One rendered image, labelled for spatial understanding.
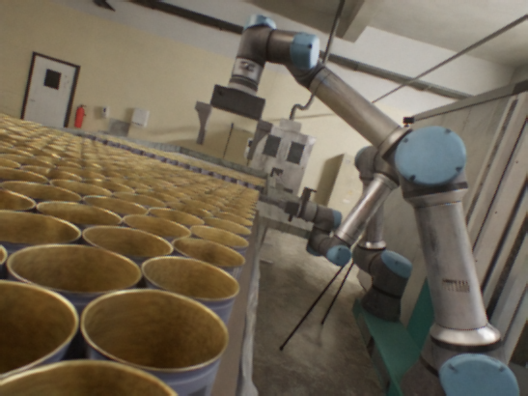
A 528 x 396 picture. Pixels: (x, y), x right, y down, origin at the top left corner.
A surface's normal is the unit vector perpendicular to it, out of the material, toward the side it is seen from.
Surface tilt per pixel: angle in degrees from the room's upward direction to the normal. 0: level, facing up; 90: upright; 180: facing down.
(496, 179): 90
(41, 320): 88
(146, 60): 90
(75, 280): 88
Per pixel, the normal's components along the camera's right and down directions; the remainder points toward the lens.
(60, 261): 0.66, 0.26
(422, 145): -0.39, -0.12
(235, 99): -0.03, 0.09
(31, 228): 0.44, 0.22
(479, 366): -0.35, 0.14
